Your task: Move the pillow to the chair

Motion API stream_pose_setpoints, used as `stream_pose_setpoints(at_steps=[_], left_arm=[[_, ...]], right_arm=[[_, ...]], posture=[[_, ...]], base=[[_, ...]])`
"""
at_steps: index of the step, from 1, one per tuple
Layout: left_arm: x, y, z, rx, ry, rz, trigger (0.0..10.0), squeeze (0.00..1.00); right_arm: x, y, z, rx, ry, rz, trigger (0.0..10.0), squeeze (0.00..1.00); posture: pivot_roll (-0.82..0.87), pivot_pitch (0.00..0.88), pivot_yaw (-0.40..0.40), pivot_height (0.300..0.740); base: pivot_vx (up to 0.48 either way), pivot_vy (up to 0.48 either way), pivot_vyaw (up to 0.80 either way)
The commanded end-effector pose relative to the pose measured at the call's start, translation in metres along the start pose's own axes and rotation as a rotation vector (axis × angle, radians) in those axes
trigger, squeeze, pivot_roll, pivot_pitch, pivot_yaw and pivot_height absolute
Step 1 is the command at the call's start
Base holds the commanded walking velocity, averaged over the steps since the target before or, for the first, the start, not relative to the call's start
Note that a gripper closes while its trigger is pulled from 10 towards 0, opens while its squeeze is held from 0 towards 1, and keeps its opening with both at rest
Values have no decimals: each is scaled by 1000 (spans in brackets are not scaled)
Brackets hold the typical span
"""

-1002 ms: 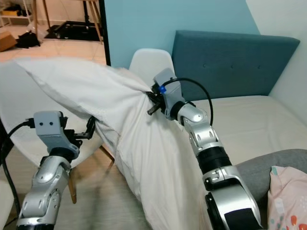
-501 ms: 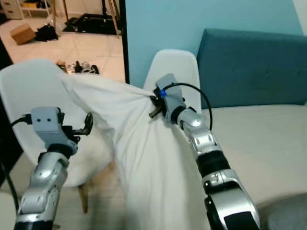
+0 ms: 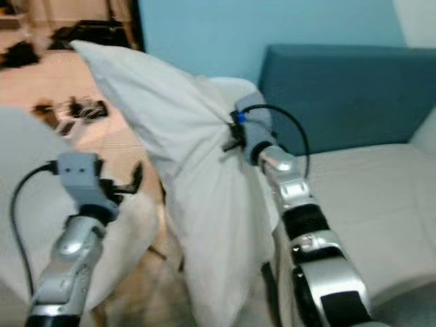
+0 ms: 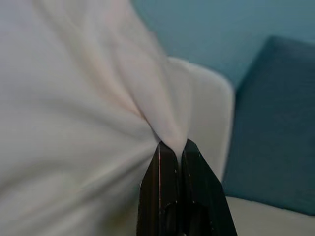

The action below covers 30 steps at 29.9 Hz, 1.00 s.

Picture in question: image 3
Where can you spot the small black bundle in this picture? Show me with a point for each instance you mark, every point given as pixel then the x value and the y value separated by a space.
pixel 19 54

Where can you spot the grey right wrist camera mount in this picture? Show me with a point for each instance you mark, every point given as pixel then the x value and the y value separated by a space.
pixel 257 129

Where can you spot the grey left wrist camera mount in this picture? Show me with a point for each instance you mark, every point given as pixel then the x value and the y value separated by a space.
pixel 80 178

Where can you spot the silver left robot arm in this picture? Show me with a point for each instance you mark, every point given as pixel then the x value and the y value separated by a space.
pixel 65 269

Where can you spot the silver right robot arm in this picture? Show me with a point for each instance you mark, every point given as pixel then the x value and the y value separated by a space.
pixel 320 259

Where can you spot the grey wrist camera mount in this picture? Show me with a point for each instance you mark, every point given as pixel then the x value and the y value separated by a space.
pixel 257 129
pixel 80 178

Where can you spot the white sofa pillow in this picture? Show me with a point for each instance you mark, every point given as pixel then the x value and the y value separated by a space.
pixel 235 88

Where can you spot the large black bag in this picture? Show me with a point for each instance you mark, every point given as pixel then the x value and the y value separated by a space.
pixel 95 34

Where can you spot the black clutter on floor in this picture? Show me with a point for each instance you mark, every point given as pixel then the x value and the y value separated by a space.
pixel 78 110

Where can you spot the blue sofa backrest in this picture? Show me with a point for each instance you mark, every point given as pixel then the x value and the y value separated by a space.
pixel 347 95

